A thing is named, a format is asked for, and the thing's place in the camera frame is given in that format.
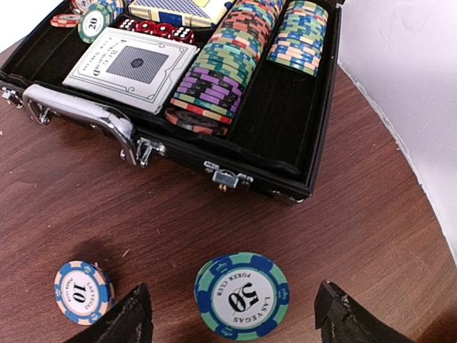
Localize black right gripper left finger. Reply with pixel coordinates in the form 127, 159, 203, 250
67, 283, 154, 343

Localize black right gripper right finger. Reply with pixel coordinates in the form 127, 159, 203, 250
314, 281, 412, 343

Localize blue white chip stack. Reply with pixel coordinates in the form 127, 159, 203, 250
54, 260, 115, 325

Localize green poker chip stack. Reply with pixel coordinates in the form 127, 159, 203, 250
194, 252, 291, 342

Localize right chip rows in case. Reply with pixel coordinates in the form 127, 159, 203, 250
164, 1, 284, 136

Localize black poker chip case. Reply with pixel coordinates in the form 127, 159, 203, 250
1, 1, 341, 202

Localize card deck in case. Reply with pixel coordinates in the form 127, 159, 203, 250
63, 27, 199, 114

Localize rightmost chip row in case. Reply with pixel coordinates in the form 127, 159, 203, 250
266, 1, 329, 77

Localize red dice row in case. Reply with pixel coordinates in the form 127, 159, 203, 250
117, 19, 195, 44

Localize green chip row in case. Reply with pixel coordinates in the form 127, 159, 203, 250
78, 1, 125, 44

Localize red chip row in case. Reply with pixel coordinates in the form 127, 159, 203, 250
50, 0, 86, 28

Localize blue yellow card box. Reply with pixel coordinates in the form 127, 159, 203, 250
129, 0, 235, 27

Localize chrome case handle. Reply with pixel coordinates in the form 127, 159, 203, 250
22, 84, 138, 166

